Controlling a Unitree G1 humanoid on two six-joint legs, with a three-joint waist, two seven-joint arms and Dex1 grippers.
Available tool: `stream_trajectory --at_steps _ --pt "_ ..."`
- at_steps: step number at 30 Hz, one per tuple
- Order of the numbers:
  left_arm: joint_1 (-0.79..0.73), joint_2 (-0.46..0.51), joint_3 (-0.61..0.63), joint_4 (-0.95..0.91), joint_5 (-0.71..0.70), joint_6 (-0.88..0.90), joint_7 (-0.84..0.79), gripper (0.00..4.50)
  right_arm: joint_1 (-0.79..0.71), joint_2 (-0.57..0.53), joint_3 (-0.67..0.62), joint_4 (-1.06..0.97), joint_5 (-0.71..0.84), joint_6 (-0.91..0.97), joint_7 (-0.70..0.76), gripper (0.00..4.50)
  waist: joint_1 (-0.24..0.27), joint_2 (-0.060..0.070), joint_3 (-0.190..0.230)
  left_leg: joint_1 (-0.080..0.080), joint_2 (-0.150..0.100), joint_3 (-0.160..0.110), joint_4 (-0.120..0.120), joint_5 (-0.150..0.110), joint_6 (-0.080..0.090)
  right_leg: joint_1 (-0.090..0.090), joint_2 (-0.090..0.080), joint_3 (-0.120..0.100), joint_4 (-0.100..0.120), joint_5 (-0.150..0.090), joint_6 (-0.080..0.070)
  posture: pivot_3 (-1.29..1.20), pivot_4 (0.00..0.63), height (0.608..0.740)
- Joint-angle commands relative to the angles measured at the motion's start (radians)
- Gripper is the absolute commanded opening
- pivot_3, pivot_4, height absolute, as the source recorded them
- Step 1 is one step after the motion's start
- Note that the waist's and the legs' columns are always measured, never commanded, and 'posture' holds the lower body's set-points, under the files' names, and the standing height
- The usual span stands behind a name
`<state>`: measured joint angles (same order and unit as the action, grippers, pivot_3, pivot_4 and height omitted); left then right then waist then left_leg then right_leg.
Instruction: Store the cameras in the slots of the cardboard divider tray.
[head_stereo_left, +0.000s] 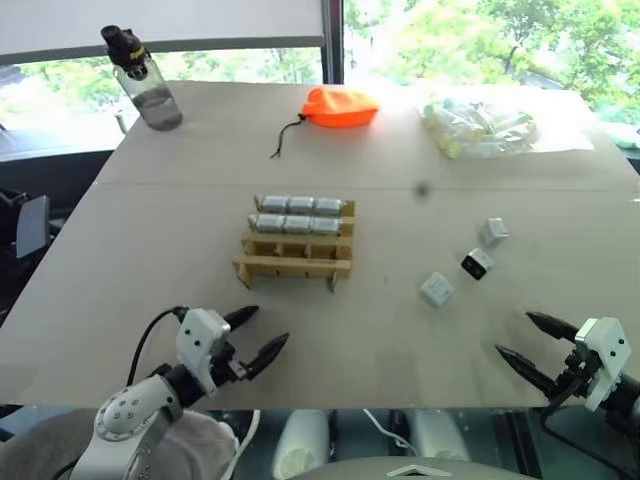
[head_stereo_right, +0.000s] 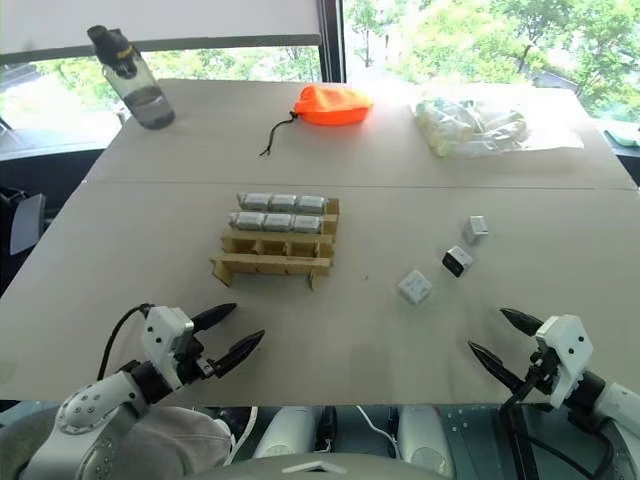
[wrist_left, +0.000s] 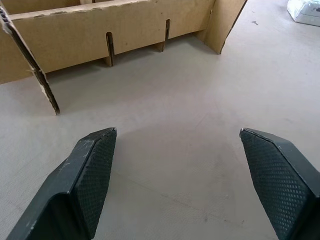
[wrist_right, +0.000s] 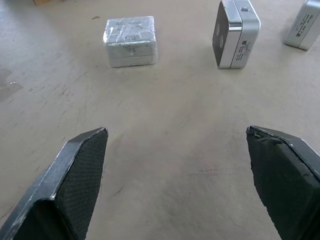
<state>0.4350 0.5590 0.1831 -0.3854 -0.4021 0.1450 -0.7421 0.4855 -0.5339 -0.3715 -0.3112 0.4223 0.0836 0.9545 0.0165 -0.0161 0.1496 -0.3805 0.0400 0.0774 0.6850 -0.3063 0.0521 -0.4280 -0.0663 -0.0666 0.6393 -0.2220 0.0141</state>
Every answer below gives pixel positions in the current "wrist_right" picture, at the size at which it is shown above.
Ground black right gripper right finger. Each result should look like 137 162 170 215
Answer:
245 125 320 240

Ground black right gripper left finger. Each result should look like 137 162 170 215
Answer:
0 127 109 240

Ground silver box with black face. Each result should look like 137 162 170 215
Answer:
212 0 261 70

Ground plastic-wrapped silver box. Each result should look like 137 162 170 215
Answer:
102 15 160 68

